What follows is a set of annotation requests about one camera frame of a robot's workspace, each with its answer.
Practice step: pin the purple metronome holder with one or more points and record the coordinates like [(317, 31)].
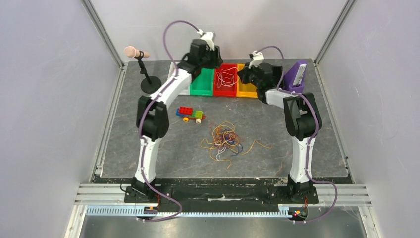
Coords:
[(294, 79)]

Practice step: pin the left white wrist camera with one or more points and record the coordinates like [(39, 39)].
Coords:
[(208, 37)]

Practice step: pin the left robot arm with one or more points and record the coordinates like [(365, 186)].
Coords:
[(152, 115)]

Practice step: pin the yellow bin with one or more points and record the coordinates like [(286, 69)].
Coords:
[(245, 90)]

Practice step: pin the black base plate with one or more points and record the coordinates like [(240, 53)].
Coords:
[(220, 194)]

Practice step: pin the green bin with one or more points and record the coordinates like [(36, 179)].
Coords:
[(203, 84)]

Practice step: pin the pink microphone on stand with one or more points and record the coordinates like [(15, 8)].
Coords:
[(150, 83)]

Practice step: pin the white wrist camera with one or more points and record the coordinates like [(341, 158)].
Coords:
[(208, 37), (257, 58)]

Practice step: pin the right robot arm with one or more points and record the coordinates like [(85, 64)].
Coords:
[(302, 122)]

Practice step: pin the black bin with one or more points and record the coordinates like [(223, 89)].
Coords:
[(277, 72)]

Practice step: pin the red bin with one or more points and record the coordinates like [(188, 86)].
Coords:
[(225, 79)]

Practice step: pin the white slotted cable duct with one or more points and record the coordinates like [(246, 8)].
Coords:
[(141, 211)]

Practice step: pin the white bin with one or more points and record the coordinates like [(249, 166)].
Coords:
[(185, 91)]

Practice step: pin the toy brick car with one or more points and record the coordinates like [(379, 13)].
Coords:
[(189, 114)]

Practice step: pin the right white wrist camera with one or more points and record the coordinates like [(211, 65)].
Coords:
[(257, 58)]

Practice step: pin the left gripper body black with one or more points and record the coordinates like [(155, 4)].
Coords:
[(210, 58)]

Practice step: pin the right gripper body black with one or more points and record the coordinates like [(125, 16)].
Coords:
[(245, 74)]

